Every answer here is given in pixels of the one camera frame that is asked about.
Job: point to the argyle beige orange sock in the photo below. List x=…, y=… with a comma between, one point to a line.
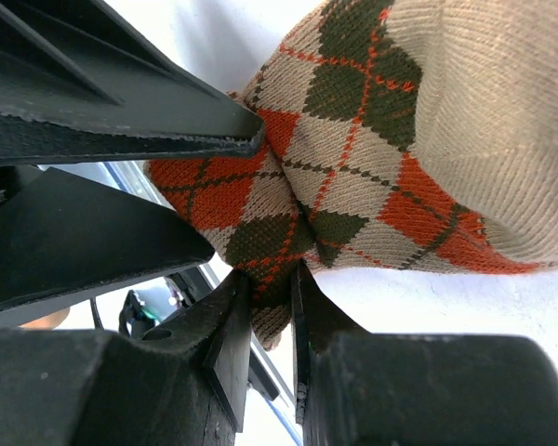
x=417, y=135

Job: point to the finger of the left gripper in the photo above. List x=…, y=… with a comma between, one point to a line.
x=65, y=238
x=79, y=84

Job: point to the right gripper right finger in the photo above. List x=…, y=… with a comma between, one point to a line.
x=316, y=323

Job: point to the aluminium front rail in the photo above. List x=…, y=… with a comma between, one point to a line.
x=147, y=304

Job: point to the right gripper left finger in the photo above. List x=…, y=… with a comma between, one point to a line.
x=207, y=348

